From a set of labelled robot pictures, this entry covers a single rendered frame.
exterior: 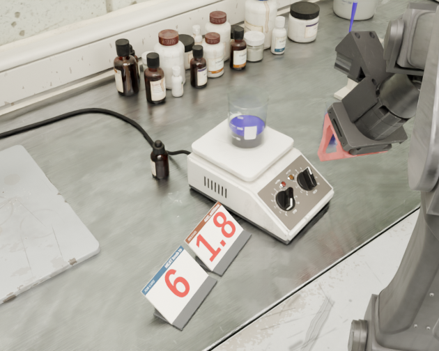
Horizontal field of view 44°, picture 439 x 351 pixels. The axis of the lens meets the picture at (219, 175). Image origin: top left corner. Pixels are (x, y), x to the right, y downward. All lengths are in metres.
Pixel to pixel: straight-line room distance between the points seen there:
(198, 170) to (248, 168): 0.09
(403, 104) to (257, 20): 0.63
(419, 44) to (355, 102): 0.17
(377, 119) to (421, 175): 0.33
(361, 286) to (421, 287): 0.32
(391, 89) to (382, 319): 0.27
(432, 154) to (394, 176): 0.60
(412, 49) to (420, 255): 0.22
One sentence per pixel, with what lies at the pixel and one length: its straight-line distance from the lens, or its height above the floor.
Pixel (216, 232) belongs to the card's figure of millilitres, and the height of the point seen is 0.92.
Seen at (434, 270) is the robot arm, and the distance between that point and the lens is 0.46.
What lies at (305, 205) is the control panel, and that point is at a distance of 0.83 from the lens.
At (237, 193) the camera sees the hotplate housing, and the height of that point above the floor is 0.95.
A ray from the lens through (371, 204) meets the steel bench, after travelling 0.91.
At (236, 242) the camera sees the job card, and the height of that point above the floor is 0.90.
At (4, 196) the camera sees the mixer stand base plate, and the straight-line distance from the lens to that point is 0.93.
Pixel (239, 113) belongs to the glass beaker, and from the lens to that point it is 0.79.
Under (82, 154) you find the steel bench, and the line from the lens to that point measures 0.99.
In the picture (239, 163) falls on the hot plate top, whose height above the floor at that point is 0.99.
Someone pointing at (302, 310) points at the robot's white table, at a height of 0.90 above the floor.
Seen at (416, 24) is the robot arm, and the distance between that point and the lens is 0.58.
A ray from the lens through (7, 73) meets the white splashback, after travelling 1.09.
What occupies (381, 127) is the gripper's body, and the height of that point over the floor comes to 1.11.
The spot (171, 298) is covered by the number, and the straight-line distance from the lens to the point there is 0.74.
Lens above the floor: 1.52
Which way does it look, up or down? 42 degrees down
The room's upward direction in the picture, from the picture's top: 1 degrees clockwise
